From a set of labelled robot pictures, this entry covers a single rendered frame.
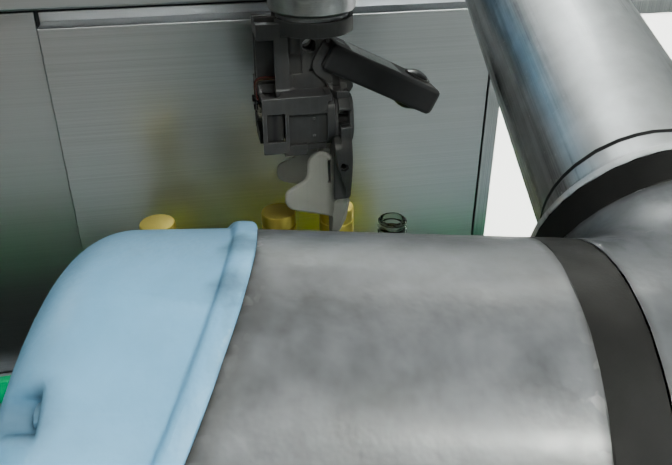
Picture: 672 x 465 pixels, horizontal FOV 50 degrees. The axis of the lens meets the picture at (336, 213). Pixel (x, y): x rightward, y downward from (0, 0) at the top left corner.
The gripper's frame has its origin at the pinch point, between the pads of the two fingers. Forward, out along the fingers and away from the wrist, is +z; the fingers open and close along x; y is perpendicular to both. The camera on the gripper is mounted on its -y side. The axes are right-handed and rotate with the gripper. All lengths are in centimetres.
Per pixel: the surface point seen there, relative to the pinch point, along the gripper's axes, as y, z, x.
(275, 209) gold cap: 6.0, -0.9, -0.4
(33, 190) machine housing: 31.3, 2.0, -15.4
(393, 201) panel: -9.5, 6.0, -11.6
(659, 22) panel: -40.0, -13.9, -11.4
